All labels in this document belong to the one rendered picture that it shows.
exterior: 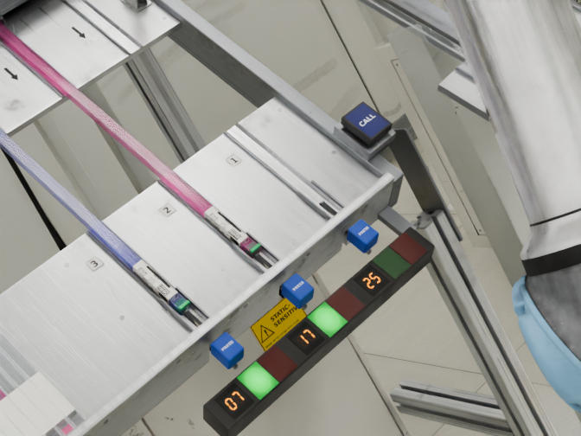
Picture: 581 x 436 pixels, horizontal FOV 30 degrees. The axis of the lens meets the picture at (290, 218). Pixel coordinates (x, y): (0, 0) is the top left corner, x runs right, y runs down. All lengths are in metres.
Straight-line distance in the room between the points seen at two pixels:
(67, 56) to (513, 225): 0.68
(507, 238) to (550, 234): 0.84
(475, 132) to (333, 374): 0.42
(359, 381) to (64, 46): 0.68
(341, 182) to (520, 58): 0.56
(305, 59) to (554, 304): 2.89
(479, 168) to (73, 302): 0.65
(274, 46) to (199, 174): 2.28
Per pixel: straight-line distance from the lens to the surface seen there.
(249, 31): 3.54
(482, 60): 0.81
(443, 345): 2.48
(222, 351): 1.18
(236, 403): 1.17
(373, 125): 1.33
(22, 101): 1.41
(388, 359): 2.55
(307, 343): 1.21
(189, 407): 1.55
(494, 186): 1.59
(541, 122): 0.79
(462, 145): 1.58
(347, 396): 1.69
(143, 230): 1.28
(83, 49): 1.47
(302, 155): 1.35
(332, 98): 3.69
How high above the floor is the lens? 1.14
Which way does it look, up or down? 18 degrees down
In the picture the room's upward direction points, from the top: 29 degrees counter-clockwise
